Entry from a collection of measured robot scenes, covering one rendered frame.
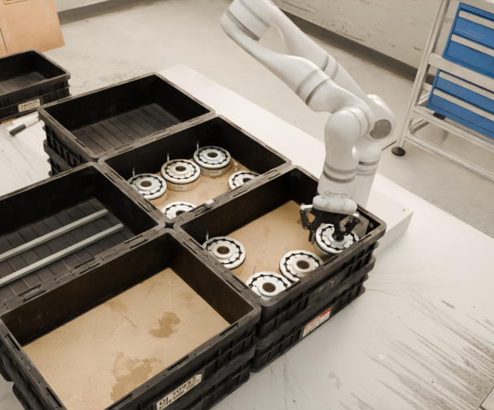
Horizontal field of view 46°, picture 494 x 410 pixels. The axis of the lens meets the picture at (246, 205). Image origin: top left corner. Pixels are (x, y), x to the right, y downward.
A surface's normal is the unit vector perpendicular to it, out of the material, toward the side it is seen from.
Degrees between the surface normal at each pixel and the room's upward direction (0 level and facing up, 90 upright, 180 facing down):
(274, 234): 0
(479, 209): 0
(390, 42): 90
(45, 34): 73
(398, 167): 0
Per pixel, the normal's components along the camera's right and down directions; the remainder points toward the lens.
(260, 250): 0.09, -0.77
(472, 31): -0.70, 0.40
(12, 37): 0.70, 0.23
